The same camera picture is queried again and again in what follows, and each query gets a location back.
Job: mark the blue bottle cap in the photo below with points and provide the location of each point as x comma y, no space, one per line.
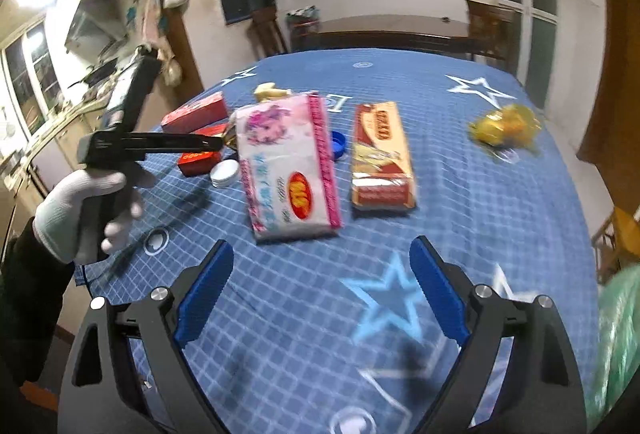
339,144

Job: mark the red-yellow long snack box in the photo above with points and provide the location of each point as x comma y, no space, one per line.
382,153

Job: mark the steel range hood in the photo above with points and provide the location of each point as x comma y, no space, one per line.
95,26

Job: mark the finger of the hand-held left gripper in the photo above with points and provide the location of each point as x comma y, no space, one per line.
175,142

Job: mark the hanging pink towel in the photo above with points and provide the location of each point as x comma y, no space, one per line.
152,18

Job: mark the long pink box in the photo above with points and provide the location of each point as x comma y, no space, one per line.
192,112

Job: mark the small yellow wooden chair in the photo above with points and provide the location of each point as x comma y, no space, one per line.
622,239

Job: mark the beige kitchen counter cabinet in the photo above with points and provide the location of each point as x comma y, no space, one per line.
45,163

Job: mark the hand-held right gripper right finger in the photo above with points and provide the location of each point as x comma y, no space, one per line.
437,294

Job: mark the dark wooden dining table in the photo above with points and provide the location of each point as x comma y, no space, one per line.
390,31

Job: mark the blue star-print checked cloth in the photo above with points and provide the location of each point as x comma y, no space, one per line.
300,314

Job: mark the kitchen window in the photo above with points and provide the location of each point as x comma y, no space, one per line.
30,78

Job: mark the dark basket with cloth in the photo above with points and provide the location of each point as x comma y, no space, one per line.
302,21

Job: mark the brown wooden doorway frame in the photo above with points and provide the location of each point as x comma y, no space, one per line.
172,43

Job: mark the white jar lid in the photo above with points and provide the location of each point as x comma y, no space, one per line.
224,172

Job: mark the bin with green bag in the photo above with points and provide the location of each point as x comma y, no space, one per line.
617,349

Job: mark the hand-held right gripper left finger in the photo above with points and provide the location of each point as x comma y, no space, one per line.
207,294

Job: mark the yellow plastic wrapper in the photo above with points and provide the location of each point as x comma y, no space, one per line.
505,128

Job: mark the dark wooden chair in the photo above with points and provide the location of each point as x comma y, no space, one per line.
492,28
267,31

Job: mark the pink tissue packet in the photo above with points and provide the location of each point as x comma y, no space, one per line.
285,163

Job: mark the person's left hand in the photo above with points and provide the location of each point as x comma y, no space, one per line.
65,214

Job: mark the person's left forearm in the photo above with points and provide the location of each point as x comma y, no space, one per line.
30,304

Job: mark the small red box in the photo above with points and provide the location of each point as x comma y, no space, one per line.
200,158

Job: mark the yellow food piece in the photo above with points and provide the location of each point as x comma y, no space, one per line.
270,91

